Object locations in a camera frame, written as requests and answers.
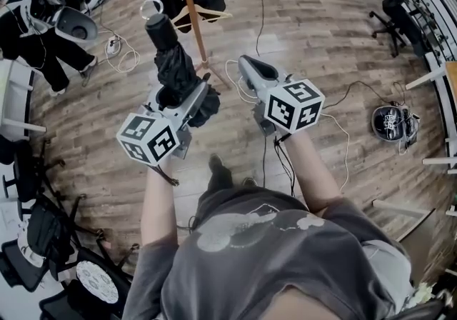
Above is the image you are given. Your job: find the black office chair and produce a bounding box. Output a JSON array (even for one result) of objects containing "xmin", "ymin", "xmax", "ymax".
[
  {"xmin": 0, "ymin": 194, "xmax": 140, "ymax": 294},
  {"xmin": 368, "ymin": 0, "xmax": 428, "ymax": 59},
  {"xmin": 2, "ymin": 139, "xmax": 67, "ymax": 205}
]

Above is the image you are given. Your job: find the black hanging cable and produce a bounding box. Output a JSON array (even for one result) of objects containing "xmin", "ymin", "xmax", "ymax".
[{"xmin": 255, "ymin": 0, "xmax": 276, "ymax": 58}]

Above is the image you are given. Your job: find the white power strip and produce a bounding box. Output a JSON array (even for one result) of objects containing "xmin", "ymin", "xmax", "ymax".
[{"xmin": 105, "ymin": 35, "xmax": 122, "ymax": 56}]

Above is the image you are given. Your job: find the person's right forearm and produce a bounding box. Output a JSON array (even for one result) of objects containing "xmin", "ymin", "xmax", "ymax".
[{"xmin": 281, "ymin": 128, "xmax": 344, "ymax": 218}]

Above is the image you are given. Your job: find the wooden coat stand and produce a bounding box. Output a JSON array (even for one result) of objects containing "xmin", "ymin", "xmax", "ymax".
[{"xmin": 160, "ymin": 0, "xmax": 233, "ymax": 90}]

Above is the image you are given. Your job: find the person's left forearm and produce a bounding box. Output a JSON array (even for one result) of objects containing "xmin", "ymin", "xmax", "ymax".
[{"xmin": 140, "ymin": 158, "xmax": 179, "ymax": 249}]

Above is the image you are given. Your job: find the thin white cable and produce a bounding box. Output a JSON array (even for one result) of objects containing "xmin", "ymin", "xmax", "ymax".
[{"xmin": 96, "ymin": 24, "xmax": 141, "ymax": 75}]

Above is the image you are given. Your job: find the black floor cable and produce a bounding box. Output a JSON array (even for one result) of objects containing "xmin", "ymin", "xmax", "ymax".
[{"xmin": 322, "ymin": 80, "xmax": 406, "ymax": 111}]

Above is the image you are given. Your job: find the round patterned cushion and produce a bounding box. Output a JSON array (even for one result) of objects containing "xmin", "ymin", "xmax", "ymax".
[{"xmin": 75, "ymin": 260, "xmax": 120, "ymax": 305}]

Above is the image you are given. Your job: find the black umbrella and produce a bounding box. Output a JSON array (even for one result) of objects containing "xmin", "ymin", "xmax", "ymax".
[{"xmin": 139, "ymin": 0, "xmax": 221, "ymax": 129}]

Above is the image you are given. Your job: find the grey cone-shaped device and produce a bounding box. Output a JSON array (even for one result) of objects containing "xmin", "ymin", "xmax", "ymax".
[{"xmin": 54, "ymin": 6, "xmax": 99, "ymax": 45}]

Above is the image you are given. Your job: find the wooden clothes hanger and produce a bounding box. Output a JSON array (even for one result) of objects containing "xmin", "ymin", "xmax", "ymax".
[{"xmin": 170, "ymin": 4, "xmax": 233, "ymax": 34}]

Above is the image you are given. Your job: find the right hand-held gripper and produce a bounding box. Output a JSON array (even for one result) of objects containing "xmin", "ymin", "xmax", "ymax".
[{"xmin": 237, "ymin": 54, "xmax": 326, "ymax": 138}]

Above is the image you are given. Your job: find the white table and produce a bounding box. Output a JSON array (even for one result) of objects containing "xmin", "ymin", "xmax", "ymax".
[{"xmin": 0, "ymin": 57, "xmax": 47, "ymax": 143}]

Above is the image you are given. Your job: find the black wrist cord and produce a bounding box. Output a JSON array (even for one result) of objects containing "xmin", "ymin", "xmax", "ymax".
[
  {"xmin": 273, "ymin": 134, "xmax": 297, "ymax": 198},
  {"xmin": 155, "ymin": 164, "xmax": 179, "ymax": 187}
]

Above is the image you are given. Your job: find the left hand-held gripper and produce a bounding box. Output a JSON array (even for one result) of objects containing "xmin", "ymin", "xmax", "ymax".
[{"xmin": 116, "ymin": 79, "xmax": 211, "ymax": 168}]

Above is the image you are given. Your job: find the person's grey printed t-shirt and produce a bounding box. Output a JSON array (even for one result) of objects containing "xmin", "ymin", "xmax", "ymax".
[{"xmin": 122, "ymin": 185, "xmax": 417, "ymax": 320}]

